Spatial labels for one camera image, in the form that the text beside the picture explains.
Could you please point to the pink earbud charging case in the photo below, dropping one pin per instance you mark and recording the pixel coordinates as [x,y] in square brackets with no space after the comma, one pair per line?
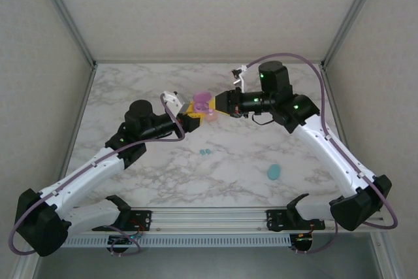
[212,117]

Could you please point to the aluminium side rail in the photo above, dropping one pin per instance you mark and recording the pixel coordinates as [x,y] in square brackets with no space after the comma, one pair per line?
[80,112]
[339,112]

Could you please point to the control circuit board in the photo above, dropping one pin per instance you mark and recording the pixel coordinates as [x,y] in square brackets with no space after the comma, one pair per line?
[122,241]
[302,243]

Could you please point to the aluminium frame leg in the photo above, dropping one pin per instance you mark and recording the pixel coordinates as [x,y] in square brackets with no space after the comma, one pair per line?
[25,272]
[390,269]

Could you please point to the blue earbud charging case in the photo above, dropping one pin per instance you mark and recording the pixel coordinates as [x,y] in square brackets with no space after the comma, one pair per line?
[274,172]

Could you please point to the aluminium back rail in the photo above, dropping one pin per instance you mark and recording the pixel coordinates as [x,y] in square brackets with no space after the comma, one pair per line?
[209,62]

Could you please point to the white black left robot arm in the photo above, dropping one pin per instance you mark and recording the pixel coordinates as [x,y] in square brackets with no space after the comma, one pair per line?
[85,181]

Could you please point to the aluminium frame post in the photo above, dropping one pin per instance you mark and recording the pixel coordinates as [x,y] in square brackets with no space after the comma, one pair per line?
[352,14]
[66,14]

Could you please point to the purple earbud charging case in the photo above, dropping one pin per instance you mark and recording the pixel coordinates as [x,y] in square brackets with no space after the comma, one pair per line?
[200,97]

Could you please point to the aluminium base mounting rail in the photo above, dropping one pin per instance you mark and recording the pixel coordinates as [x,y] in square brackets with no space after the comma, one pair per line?
[209,220]

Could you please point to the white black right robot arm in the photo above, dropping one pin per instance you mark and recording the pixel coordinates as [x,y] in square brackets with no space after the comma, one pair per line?
[330,158]

